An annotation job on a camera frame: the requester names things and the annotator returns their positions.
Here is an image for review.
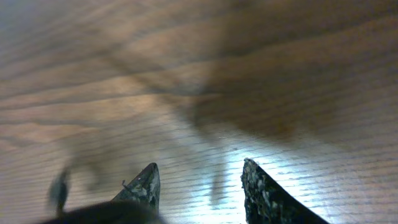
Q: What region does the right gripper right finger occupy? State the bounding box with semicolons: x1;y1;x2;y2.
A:
241;158;328;224

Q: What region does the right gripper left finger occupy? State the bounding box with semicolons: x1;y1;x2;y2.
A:
111;162;160;215

